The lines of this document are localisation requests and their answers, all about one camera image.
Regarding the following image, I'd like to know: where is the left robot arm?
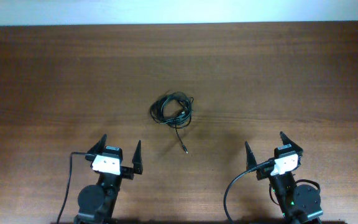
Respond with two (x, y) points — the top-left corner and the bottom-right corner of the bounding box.
(74, 135), (143, 224)

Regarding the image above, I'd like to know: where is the thin black USB cable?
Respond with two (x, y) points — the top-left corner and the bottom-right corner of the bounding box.
(158, 93), (194, 154)

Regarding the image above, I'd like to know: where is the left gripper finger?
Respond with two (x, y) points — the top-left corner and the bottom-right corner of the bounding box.
(132, 140), (143, 174)
(87, 134), (107, 155)

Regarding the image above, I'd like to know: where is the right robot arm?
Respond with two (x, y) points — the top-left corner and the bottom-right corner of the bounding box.
(245, 132), (323, 223)

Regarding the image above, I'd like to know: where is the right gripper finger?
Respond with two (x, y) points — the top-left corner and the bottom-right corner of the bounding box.
(280, 131), (303, 156)
(245, 141), (257, 170)

